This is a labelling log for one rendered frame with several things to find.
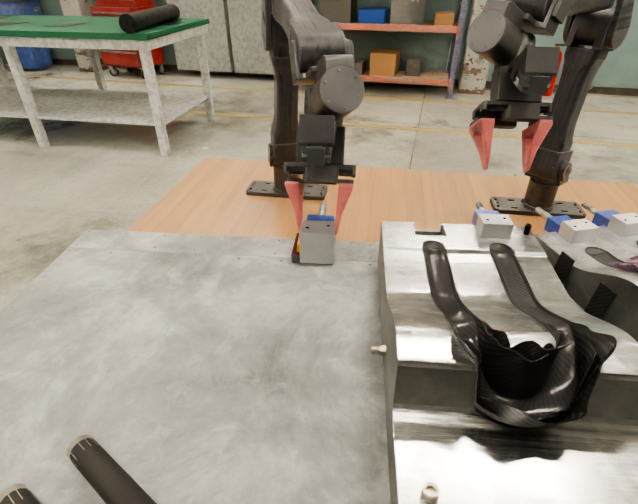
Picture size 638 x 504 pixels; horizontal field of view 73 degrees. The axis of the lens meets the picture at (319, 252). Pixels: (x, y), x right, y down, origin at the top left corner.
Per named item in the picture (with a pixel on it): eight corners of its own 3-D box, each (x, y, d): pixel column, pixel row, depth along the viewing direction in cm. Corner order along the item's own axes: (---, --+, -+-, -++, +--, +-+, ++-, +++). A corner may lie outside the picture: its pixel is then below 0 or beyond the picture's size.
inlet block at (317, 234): (309, 218, 75) (308, 190, 72) (337, 219, 74) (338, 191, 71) (299, 262, 64) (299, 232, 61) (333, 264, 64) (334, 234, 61)
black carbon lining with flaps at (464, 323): (416, 249, 73) (424, 200, 68) (513, 254, 72) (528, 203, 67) (452, 432, 45) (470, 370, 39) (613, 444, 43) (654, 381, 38)
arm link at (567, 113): (549, 183, 91) (615, 8, 75) (520, 174, 95) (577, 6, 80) (562, 180, 95) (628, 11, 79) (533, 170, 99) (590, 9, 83)
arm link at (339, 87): (380, 111, 53) (372, 9, 52) (313, 115, 52) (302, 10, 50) (353, 126, 65) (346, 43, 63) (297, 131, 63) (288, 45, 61)
